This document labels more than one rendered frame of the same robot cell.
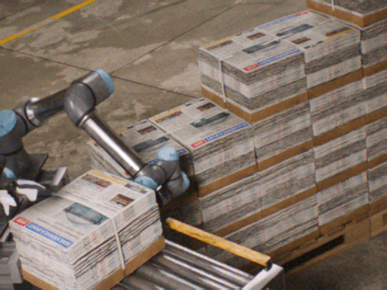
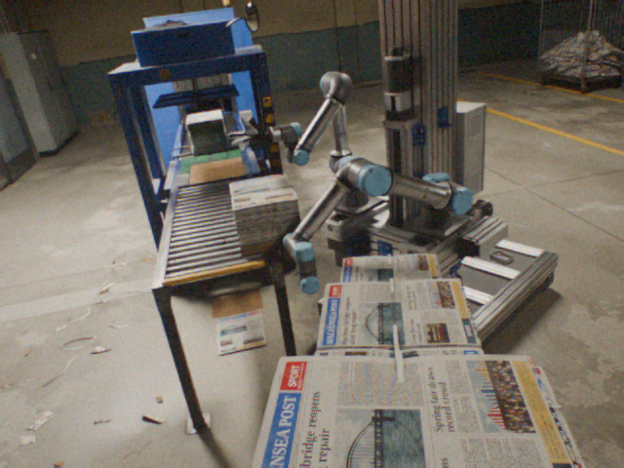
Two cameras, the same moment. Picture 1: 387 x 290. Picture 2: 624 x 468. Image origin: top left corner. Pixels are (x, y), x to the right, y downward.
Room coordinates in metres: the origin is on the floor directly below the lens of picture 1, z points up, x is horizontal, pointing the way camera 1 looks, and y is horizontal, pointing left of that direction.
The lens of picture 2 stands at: (3.62, -1.36, 1.78)
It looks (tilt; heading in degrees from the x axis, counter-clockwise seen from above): 25 degrees down; 124
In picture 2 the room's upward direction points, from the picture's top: 7 degrees counter-clockwise
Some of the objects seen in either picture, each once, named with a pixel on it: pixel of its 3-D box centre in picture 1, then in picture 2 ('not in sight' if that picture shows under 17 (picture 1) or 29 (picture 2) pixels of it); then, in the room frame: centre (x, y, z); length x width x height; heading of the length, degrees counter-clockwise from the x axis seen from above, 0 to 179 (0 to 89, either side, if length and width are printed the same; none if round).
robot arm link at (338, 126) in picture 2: not in sight; (338, 126); (2.37, 0.82, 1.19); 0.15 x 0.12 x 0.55; 139
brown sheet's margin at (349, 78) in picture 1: (308, 71); not in sight; (3.31, -0.68, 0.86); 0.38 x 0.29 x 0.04; 24
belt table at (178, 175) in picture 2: not in sight; (213, 172); (1.11, 1.12, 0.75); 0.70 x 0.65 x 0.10; 133
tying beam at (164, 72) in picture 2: not in sight; (191, 65); (1.11, 1.12, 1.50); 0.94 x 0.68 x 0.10; 43
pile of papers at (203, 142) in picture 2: not in sight; (208, 132); (0.72, 1.54, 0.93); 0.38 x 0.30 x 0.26; 133
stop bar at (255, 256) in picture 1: (215, 240); (214, 273); (2.25, -0.12, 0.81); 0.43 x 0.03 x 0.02; 43
